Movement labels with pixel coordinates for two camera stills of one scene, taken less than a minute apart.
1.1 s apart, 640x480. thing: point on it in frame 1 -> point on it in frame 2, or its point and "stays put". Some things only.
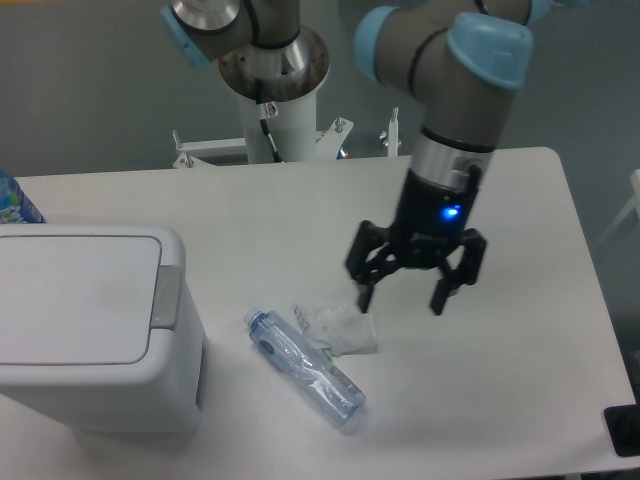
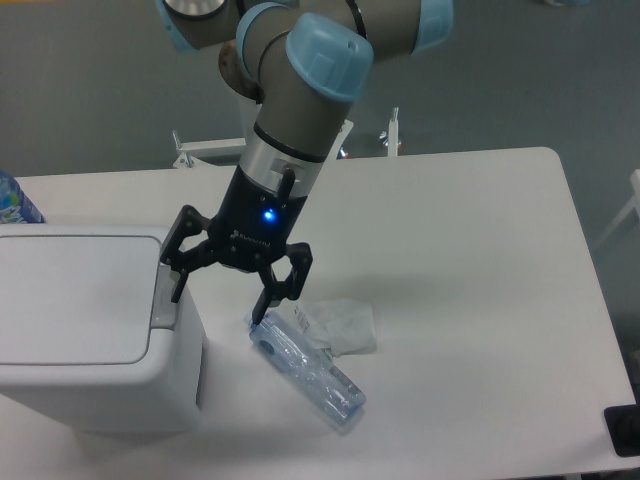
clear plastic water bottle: x=307 y=367 stays put
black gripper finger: x=474 y=249 -> x=299 y=257
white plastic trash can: x=99 y=329 stays put
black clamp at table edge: x=623 y=426 stays put
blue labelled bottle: x=15 y=205 stays put
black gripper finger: x=370 y=257 -> x=191 y=258
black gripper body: x=433 y=217 -> x=255 y=220
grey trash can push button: x=167 y=297 stays put
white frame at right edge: x=634 y=203 stays put
